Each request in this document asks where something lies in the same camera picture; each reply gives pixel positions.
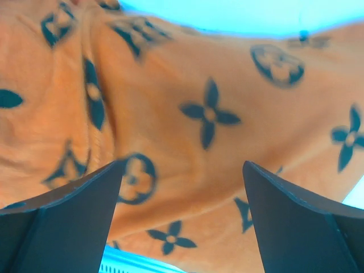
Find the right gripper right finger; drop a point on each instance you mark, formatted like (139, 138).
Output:
(300, 231)

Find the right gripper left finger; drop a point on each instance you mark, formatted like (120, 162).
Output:
(63, 230)

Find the orange patterned pillowcase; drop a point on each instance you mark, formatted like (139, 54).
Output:
(84, 83)

